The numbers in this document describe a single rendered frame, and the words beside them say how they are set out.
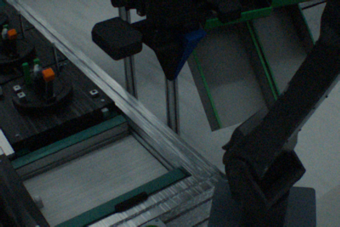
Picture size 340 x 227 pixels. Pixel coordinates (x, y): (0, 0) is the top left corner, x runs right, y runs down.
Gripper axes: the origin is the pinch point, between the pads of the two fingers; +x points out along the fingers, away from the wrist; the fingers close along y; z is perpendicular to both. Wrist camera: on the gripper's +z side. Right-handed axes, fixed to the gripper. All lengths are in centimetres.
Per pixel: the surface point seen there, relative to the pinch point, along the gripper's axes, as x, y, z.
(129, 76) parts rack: 29, -14, 38
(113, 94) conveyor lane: 30.6, -8.8, 35.7
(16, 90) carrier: 27, 11, 45
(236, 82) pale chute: 21.2, -24.0, 13.6
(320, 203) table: 38.5, -28.6, -9.1
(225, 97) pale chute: 22.6, -20.6, 12.6
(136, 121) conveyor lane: 30.0, -7.8, 24.2
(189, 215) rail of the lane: 32.7, -3.4, 0.0
